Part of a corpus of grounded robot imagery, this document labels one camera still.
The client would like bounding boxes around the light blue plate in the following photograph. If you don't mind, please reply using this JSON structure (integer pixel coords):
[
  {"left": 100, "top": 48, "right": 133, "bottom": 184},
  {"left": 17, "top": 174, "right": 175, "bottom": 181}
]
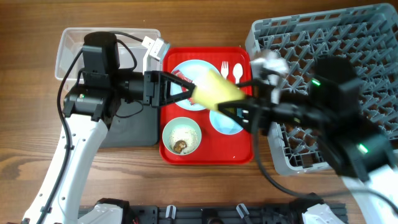
[{"left": 171, "top": 59, "right": 221, "bottom": 111}]

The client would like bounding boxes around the left black cable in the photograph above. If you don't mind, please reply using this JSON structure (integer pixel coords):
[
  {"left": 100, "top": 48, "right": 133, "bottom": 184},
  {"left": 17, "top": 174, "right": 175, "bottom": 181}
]
[{"left": 35, "top": 30, "right": 147, "bottom": 224}]

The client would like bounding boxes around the black plastic tray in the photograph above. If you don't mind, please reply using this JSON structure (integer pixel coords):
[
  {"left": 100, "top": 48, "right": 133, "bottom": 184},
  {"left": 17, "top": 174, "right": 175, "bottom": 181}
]
[{"left": 100, "top": 100, "right": 160, "bottom": 148}]

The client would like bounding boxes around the grey dishwasher rack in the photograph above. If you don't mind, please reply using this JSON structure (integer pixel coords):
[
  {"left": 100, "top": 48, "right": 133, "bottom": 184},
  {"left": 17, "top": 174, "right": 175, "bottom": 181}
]
[{"left": 244, "top": 2, "right": 398, "bottom": 177}]

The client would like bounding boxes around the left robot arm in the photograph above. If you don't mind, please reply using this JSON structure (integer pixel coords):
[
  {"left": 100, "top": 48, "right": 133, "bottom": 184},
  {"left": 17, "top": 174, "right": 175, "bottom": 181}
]
[{"left": 22, "top": 31, "right": 195, "bottom": 223}]

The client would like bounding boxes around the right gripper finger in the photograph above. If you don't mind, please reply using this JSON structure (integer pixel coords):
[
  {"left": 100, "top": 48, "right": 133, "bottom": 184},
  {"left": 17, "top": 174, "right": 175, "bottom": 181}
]
[
  {"left": 218, "top": 99, "right": 251, "bottom": 120},
  {"left": 236, "top": 79, "right": 263, "bottom": 88}
]

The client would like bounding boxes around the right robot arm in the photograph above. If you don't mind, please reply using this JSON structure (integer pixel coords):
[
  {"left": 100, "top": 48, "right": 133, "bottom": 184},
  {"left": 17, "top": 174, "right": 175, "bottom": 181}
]
[{"left": 218, "top": 57, "right": 397, "bottom": 223}]

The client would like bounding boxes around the white rice pile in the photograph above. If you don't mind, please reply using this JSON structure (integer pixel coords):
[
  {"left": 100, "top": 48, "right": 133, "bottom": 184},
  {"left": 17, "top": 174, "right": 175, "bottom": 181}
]
[{"left": 169, "top": 126, "right": 199, "bottom": 155}]

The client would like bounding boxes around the white plastic spoon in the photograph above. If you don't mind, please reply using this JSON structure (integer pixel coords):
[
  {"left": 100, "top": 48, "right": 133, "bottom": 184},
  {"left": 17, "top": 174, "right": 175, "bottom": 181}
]
[{"left": 233, "top": 63, "right": 243, "bottom": 84}]

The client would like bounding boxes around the red serving tray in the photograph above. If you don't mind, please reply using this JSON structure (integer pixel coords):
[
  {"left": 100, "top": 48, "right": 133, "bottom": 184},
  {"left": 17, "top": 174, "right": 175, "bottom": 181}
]
[{"left": 159, "top": 47, "right": 253, "bottom": 166}]

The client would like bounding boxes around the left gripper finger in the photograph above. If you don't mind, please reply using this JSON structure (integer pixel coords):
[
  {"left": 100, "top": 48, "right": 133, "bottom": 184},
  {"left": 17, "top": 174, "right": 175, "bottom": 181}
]
[
  {"left": 160, "top": 72, "right": 196, "bottom": 90},
  {"left": 160, "top": 90, "right": 193, "bottom": 107}
]

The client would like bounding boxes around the white plastic fork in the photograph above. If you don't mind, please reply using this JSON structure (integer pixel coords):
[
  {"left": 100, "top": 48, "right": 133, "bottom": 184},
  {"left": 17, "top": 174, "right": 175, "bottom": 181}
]
[{"left": 220, "top": 61, "right": 229, "bottom": 80}]

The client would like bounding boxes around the yellow cup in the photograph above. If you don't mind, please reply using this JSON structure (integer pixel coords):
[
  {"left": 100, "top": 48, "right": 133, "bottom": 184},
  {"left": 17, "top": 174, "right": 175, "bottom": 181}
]
[{"left": 192, "top": 70, "right": 246, "bottom": 111}]

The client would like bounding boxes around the light blue bowl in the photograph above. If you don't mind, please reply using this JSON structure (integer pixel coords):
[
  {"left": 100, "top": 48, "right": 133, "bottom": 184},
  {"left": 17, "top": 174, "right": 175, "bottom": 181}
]
[{"left": 209, "top": 111, "right": 243, "bottom": 135}]

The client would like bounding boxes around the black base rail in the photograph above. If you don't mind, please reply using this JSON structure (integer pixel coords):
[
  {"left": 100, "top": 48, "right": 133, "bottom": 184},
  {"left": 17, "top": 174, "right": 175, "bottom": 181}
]
[{"left": 131, "top": 203, "right": 303, "bottom": 223}]

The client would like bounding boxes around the clear plastic bin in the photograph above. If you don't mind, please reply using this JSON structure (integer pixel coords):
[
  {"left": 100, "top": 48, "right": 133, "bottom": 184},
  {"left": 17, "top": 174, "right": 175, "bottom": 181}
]
[{"left": 55, "top": 27, "right": 162, "bottom": 91}]

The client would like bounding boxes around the green bowl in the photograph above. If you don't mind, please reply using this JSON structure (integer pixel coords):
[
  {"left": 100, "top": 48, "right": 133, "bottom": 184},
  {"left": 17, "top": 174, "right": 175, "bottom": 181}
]
[{"left": 162, "top": 117, "right": 202, "bottom": 156}]

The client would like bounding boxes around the brown food scrap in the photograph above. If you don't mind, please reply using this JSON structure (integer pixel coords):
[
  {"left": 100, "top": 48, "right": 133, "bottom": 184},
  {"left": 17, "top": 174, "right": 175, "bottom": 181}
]
[{"left": 173, "top": 140, "right": 187, "bottom": 154}]

